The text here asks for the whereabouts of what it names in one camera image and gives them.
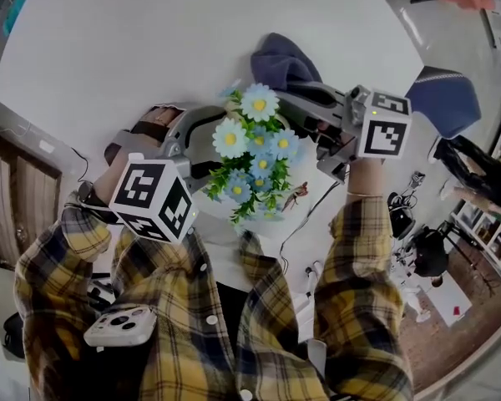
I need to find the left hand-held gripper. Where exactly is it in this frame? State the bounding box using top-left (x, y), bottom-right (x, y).
top-left (108, 104), bottom-right (227, 244)

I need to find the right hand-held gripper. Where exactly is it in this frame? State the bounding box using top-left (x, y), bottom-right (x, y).
top-left (274, 81), bottom-right (413, 184)

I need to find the blue artificial flower bouquet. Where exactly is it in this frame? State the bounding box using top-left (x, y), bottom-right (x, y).
top-left (205, 81), bottom-right (310, 227)

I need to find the dark blue cloth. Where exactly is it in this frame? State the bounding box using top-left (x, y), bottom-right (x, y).
top-left (250, 31), bottom-right (323, 96)

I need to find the person's left forearm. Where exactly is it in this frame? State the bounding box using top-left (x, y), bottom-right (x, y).
top-left (14, 152), bottom-right (129, 308)

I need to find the person's right forearm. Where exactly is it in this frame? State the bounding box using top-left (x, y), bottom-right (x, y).
top-left (312, 156), bottom-right (403, 308)

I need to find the person's right hand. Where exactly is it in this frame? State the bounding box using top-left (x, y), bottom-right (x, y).
top-left (316, 117), bottom-right (357, 149)

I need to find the person's left hand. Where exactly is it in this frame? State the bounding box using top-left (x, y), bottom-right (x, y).
top-left (129, 104), bottom-right (182, 144)

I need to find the black wristwatch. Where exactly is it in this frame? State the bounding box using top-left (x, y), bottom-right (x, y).
top-left (75, 180), bottom-right (109, 213)

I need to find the blue chair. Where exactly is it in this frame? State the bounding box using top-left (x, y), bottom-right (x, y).
top-left (404, 65), bottom-right (483, 140)

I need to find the person's torso in plaid shirt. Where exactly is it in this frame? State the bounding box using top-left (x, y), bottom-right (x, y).
top-left (14, 223), bottom-right (415, 401)

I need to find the brown wooden cabinet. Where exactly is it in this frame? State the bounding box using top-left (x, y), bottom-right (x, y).
top-left (0, 134), bottom-right (63, 269)

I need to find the white smartphone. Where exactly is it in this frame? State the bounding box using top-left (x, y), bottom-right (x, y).
top-left (83, 305), bottom-right (158, 348)

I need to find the white cube shelf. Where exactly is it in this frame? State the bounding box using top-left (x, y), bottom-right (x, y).
top-left (449, 198), bottom-right (501, 288)

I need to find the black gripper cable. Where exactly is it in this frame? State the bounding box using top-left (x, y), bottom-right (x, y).
top-left (278, 180), bottom-right (344, 276)

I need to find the black power cable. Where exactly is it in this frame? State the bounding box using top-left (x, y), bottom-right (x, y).
top-left (70, 146), bottom-right (89, 183)

